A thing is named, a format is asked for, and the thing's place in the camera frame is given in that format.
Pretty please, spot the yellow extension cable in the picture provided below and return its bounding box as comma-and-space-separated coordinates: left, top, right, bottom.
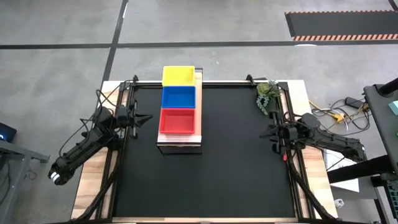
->
308, 100, 371, 124

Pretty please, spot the red slotted plastic basket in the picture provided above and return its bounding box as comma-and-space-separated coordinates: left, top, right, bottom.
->
159, 108, 197, 135

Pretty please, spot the black floor mat striped edge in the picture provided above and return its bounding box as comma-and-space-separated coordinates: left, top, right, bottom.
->
285, 11, 398, 42

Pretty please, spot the black cart top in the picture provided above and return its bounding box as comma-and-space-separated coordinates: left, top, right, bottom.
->
363, 83, 398, 175

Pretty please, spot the blue slotted plastic basket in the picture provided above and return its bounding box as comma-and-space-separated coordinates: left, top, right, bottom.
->
161, 85, 197, 110

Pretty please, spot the black table mat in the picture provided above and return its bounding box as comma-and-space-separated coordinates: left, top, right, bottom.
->
111, 83, 296, 218

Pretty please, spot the yellow slotted plastic basket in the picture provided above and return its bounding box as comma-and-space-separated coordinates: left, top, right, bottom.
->
161, 65, 197, 87

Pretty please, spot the white cardboard box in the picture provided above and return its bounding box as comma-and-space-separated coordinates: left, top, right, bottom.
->
323, 148, 360, 193

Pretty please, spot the gray metal desk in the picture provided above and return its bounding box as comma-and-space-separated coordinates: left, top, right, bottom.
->
0, 139, 50, 215

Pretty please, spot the black power adapter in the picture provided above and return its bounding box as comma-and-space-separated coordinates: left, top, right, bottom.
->
344, 96, 365, 110

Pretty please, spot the black device with blue light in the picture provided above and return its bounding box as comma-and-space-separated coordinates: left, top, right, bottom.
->
0, 122, 17, 143

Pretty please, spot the slotted storage crate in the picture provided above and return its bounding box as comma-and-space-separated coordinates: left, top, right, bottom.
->
387, 182, 398, 212

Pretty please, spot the black pole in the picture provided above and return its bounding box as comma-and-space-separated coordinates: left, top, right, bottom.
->
377, 77, 398, 96

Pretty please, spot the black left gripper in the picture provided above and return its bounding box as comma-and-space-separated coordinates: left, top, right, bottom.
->
116, 99, 154, 139

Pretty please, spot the wooden shelf with black frame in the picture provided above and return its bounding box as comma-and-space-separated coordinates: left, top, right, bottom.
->
156, 67, 205, 156

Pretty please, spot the black equipment stand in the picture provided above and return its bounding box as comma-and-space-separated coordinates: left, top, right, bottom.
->
326, 154, 398, 224

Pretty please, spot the green artificial succulent plant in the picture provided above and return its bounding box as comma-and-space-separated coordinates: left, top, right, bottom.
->
256, 80, 282, 116

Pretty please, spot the black aluminium table frame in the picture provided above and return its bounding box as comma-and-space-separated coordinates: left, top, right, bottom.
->
70, 74, 340, 224

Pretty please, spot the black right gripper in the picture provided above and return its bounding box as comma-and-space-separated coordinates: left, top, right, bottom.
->
259, 108, 300, 154

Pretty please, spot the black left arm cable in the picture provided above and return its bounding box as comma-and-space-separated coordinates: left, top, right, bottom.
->
58, 80, 134, 156

